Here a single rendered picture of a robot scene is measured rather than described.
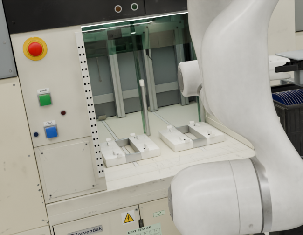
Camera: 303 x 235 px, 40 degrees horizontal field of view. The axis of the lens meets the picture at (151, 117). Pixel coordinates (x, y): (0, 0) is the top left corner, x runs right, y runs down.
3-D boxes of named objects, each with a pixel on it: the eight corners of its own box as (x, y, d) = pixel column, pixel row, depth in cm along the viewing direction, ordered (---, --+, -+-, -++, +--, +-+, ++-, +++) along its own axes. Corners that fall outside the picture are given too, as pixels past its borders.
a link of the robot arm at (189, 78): (241, 74, 97) (229, 48, 103) (186, 82, 95) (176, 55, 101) (236, 98, 103) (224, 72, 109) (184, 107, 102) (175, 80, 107)
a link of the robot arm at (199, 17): (251, 10, 75) (241, 116, 98) (224, -37, 85) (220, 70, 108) (203, 20, 74) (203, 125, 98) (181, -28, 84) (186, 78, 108)
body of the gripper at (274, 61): (234, 82, 109) (275, 76, 111) (249, 89, 99) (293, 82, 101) (232, 53, 107) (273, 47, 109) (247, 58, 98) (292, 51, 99)
